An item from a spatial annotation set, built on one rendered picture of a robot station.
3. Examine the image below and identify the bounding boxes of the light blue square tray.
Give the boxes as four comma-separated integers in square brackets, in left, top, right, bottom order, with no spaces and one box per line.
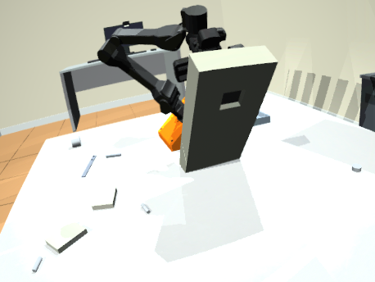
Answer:
[254,110,271,127]

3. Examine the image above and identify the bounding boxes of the dark grey panel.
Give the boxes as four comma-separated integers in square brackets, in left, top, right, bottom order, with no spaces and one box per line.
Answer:
[179,46,278,173]

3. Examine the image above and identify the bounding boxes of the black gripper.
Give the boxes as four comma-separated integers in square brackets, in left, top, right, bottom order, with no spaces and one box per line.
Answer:
[174,40,244,83]

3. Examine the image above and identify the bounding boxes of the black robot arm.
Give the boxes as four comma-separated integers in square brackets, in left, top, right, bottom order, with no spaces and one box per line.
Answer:
[97,5,226,123]

